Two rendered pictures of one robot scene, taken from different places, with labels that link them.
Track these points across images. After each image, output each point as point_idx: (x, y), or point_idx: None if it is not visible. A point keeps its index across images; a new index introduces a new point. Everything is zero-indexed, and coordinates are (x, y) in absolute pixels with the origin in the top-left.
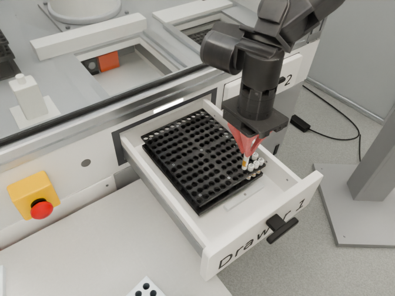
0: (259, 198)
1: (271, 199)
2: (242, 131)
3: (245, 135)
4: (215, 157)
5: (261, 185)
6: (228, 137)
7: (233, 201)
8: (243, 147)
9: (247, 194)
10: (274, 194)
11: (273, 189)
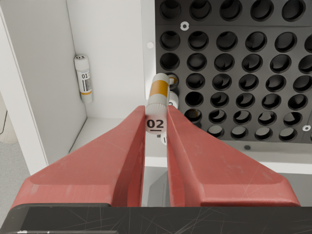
0: (131, 68)
1: (113, 84)
2: (83, 227)
3: (34, 213)
4: (280, 48)
5: (146, 93)
6: (300, 127)
7: (152, 4)
8: (168, 128)
9: (147, 48)
10: (121, 100)
11: (133, 106)
